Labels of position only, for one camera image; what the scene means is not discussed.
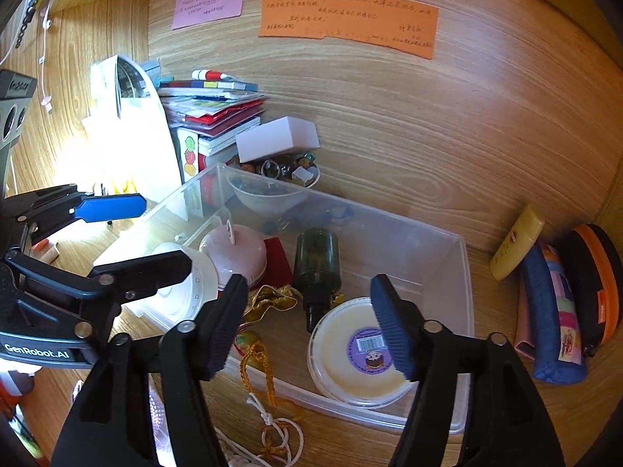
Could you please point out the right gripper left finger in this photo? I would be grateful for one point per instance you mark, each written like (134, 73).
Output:
(110, 421)

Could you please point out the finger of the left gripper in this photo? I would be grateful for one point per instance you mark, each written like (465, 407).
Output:
(130, 279)
(90, 208)

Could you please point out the white round lid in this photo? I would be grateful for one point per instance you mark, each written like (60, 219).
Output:
(179, 302)

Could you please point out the pink round compact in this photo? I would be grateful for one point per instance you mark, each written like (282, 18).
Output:
(235, 249)

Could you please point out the red and gold pouch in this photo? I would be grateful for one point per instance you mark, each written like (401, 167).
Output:
(274, 290)

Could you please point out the cream jar with lid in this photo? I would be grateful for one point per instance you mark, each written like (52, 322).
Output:
(349, 360)

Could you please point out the green spray bottle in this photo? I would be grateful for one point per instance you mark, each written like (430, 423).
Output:
(317, 274)

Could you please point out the white cloth pouch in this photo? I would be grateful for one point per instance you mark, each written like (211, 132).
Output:
(253, 442)

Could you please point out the pink wallet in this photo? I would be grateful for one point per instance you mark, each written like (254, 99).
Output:
(523, 339)

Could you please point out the blue patchwork pencil case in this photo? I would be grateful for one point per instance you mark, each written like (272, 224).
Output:
(554, 330)

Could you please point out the fruit pattern box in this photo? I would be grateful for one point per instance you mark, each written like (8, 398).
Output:
(189, 153)

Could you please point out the stack of books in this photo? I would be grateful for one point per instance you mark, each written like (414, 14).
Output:
(210, 103)

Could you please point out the white bowl of trinkets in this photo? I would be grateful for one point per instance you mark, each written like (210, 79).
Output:
(274, 185)

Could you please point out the clear plastic storage bin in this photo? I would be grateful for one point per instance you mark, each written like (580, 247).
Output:
(426, 265)

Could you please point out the black orange round case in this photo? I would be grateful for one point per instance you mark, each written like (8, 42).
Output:
(593, 268)

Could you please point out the small white box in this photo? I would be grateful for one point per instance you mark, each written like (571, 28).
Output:
(281, 136)

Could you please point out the yellow cosmetic tube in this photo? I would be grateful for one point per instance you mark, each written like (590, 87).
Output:
(517, 243)

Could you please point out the orange sticky note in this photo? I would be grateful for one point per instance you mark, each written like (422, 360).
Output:
(406, 25)

